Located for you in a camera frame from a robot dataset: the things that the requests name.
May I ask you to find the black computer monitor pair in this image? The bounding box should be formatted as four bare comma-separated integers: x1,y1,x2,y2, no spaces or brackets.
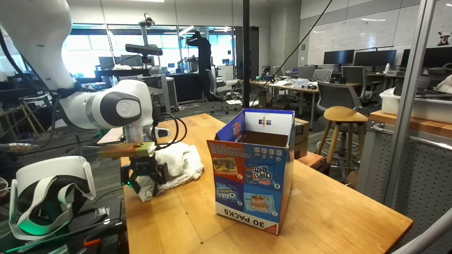
400,45,452,71

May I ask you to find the orange handled tool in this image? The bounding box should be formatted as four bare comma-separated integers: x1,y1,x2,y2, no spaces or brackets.
84,237,105,249

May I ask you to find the small black computer monitor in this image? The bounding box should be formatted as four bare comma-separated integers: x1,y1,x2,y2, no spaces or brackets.
323,48,357,67

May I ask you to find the round wooden stool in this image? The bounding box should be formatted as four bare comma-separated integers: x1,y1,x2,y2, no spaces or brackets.
316,105,371,177

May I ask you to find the black pole stand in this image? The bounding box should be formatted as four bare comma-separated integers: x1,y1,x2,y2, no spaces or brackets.
242,0,252,110

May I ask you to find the black camera on tripod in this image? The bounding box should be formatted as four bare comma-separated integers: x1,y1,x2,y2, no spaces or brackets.
125,13,166,86

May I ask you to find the blue cardboard snack box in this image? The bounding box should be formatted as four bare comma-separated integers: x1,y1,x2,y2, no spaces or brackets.
207,107,297,236

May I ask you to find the silver laptop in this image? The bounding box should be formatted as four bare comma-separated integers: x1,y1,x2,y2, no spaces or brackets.
97,126,126,146

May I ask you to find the tall black lab equipment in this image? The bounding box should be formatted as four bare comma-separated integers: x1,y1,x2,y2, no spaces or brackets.
187,30,214,100

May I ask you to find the white cloth towel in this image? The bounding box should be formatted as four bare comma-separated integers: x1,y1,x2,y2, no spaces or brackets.
133,141,206,203

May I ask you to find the grey diagonal metal rail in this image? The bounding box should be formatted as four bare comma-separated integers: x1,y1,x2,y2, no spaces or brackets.
391,209,452,254

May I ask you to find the grey office chair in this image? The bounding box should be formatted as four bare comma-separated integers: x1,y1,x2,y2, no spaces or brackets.
316,82,362,115

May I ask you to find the silver aluminium post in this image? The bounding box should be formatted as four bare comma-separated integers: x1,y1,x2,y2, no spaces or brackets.
382,0,440,206

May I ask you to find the small brown cardboard box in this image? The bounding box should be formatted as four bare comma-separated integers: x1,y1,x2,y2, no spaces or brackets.
293,117,311,160

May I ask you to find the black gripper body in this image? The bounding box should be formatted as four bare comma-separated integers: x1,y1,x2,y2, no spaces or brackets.
128,155,165,177

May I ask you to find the grey perforated workbench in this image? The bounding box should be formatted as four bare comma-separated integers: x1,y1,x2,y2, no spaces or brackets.
357,110,452,254

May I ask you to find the wide black computer monitor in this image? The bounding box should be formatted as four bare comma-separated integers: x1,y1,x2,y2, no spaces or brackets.
354,48,399,68

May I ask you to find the white VR headset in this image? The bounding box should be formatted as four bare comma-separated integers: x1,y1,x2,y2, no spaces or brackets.
8,155,98,243

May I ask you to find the white plastic bin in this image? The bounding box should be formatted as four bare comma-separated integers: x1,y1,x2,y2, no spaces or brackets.
379,88,452,124

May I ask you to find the wooden office desk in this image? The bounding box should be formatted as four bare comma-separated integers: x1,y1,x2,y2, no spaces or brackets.
249,78,323,124

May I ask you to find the black camera cable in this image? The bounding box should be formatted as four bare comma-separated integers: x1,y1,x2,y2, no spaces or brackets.
155,112,190,151

